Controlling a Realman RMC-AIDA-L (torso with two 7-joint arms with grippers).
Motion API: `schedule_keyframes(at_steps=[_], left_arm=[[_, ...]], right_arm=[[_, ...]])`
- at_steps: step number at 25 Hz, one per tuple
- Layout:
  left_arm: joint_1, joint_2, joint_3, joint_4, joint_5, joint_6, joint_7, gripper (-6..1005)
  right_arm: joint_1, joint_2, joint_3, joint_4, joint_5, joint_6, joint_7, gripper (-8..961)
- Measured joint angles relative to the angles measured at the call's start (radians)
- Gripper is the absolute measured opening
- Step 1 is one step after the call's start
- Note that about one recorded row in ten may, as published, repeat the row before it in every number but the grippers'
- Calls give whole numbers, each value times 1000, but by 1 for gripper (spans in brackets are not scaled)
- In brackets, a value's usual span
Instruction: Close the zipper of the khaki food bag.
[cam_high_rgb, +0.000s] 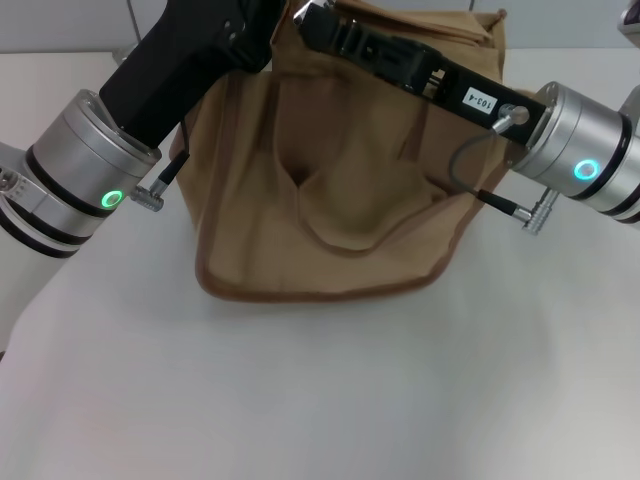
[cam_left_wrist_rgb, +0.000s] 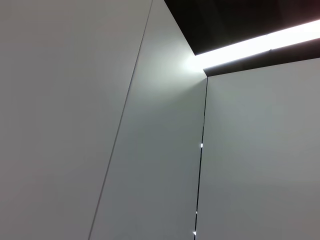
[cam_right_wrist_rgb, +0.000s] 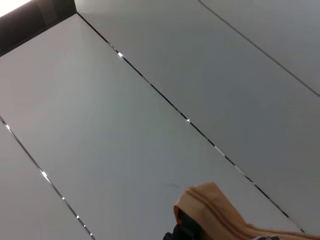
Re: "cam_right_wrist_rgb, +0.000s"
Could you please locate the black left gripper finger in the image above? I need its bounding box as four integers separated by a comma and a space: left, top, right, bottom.
163, 208, 201, 240

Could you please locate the khaki canvas food bag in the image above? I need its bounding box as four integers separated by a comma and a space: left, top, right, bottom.
173, 181, 320, 240

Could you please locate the black overhead beam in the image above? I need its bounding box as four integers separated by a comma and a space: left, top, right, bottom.
0, 0, 76, 58

